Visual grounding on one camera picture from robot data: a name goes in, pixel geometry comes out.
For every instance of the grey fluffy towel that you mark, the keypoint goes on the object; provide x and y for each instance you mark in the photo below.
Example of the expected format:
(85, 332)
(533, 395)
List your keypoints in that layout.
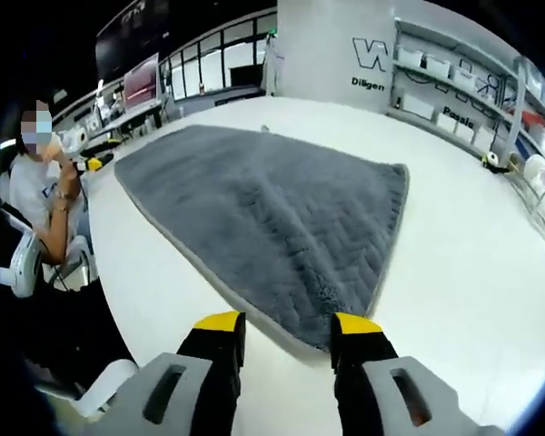
(254, 204)

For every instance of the person's left hand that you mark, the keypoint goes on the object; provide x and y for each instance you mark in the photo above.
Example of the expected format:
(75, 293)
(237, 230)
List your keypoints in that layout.
(68, 181)

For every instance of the white side desk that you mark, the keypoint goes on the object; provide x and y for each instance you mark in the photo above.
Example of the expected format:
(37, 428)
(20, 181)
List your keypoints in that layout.
(136, 113)

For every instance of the person's upper body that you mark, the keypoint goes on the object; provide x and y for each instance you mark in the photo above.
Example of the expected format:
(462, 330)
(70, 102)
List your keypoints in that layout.
(27, 181)

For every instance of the pink display screen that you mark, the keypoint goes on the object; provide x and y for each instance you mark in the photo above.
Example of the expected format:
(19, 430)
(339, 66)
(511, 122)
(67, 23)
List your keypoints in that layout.
(141, 82)

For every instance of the white office chair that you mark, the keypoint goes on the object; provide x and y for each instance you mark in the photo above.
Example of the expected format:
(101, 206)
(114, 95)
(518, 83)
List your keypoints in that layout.
(22, 272)

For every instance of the person's legs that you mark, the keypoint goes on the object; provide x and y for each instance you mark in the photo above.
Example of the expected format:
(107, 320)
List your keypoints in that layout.
(82, 327)

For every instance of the black cabinet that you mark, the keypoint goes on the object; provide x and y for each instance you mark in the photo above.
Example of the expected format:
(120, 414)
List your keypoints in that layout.
(245, 76)

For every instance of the hanging white coat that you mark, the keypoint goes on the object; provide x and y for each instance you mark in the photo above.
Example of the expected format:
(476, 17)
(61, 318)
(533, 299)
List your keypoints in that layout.
(272, 68)

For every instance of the white dish rack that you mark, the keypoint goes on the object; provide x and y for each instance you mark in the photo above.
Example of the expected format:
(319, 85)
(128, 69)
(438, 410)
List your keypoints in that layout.
(538, 175)

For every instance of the grey metal shelf rack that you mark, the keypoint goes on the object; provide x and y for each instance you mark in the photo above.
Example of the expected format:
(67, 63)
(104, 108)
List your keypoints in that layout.
(517, 109)

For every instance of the rows of white storage bins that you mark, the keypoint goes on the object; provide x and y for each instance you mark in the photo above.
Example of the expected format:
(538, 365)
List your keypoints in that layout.
(411, 55)

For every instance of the large dark wall screen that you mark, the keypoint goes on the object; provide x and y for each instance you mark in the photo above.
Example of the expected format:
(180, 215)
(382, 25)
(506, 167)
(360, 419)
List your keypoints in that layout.
(127, 32)

